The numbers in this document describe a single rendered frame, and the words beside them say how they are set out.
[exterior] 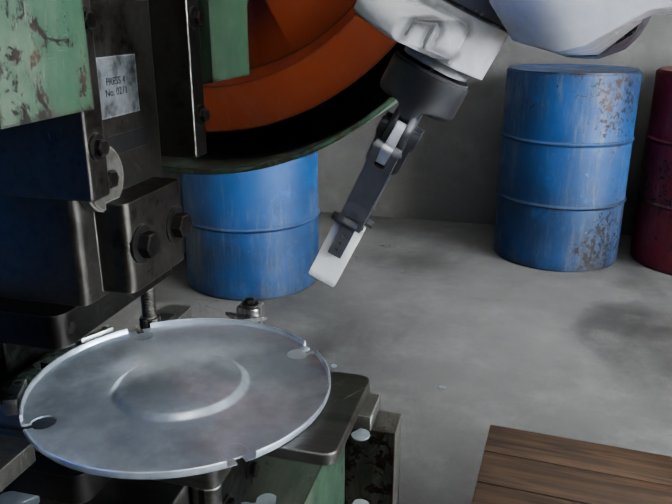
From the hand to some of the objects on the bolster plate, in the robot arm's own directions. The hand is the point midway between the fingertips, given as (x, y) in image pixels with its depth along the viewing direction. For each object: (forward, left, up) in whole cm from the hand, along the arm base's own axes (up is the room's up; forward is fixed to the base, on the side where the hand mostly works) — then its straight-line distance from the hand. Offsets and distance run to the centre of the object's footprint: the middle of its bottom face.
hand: (336, 250), depth 71 cm
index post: (+14, -3, -19) cm, 24 cm away
